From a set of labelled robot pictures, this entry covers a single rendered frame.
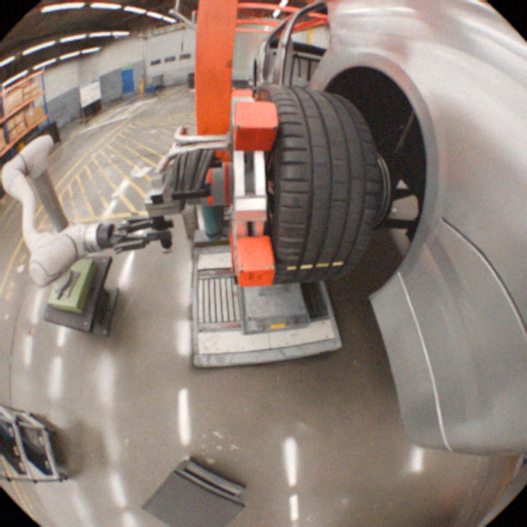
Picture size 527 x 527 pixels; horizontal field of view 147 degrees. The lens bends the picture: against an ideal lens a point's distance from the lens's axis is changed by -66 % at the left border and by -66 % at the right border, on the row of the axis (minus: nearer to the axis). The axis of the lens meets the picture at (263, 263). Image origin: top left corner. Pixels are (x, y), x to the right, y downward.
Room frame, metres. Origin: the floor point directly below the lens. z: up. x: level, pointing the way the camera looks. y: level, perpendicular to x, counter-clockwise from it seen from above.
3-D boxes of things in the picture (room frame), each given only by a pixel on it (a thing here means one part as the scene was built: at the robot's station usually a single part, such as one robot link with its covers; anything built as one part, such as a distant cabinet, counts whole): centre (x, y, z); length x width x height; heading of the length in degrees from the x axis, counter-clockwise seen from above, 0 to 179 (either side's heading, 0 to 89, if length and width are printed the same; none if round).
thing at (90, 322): (0.30, 1.15, 0.15); 0.50 x 0.50 x 0.30; 10
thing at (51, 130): (4.40, 8.16, 0.49); 1.27 x 0.88 x 0.97; 100
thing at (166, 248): (0.37, 0.29, 0.83); 0.04 x 0.04 x 0.16
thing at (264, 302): (0.64, -0.06, 0.32); 0.40 x 0.30 x 0.28; 15
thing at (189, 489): (-0.67, 0.16, 0.17); 0.43 x 0.36 x 0.34; 157
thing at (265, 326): (0.64, -0.06, 0.13); 0.50 x 0.36 x 0.10; 15
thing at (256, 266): (0.29, 0.02, 0.85); 0.09 x 0.08 x 0.07; 15
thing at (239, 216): (0.60, 0.11, 0.85); 0.54 x 0.07 x 0.54; 15
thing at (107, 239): (0.33, 0.45, 0.83); 0.09 x 0.08 x 0.07; 104
